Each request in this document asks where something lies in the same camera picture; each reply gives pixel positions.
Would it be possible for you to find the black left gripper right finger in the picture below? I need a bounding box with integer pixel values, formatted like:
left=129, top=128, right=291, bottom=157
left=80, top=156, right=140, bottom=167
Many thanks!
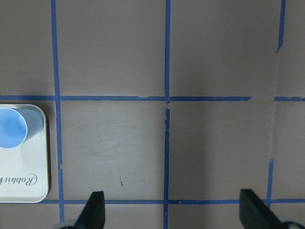
left=239, top=189, right=282, bottom=229

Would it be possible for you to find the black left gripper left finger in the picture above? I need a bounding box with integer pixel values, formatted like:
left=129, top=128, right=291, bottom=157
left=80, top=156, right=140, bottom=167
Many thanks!
left=74, top=191, right=105, bottom=229

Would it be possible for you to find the light blue cup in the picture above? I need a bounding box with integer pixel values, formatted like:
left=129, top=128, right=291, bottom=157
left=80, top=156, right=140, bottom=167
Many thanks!
left=0, top=107, right=44, bottom=149

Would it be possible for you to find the white rabbit tray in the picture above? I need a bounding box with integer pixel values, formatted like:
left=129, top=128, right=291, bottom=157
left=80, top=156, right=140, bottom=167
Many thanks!
left=0, top=104, right=50, bottom=203

